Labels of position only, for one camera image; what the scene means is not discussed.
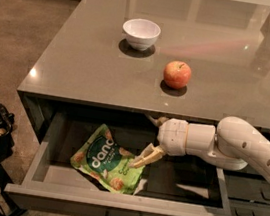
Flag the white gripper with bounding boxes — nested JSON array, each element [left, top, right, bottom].
[[129, 115, 188, 169]]

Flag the green rice chip bag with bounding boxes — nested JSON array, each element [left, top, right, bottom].
[[70, 125, 144, 194]]

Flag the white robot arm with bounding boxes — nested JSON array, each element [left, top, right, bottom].
[[131, 116, 270, 184]]

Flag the grey open top drawer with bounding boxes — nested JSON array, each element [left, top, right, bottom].
[[6, 113, 233, 216]]

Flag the red apple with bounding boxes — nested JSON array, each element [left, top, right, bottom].
[[163, 60, 192, 89]]

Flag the white bowl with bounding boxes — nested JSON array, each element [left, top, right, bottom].
[[123, 18, 161, 51]]

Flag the closed lower right drawers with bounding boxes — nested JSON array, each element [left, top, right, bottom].
[[224, 165, 270, 216]]

